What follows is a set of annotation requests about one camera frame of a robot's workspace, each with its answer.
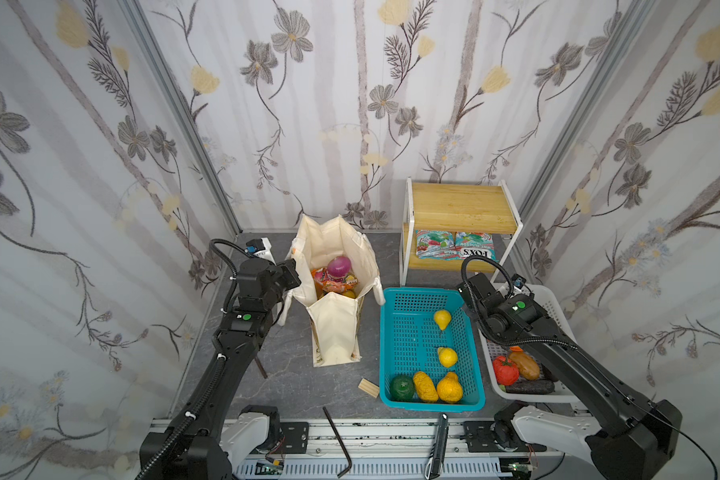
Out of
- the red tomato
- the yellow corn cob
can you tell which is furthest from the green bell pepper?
the red tomato

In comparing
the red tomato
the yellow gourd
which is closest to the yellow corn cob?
the yellow gourd

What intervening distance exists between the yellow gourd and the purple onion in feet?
1.38

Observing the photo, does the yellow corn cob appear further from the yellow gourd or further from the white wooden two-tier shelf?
the white wooden two-tier shelf

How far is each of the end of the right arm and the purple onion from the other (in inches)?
16.1

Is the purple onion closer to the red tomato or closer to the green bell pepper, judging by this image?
the green bell pepper

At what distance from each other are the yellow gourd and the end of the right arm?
0.31 m

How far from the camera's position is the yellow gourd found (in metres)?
0.78

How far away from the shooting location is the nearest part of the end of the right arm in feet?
1.74

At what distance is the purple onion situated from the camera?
904 mm
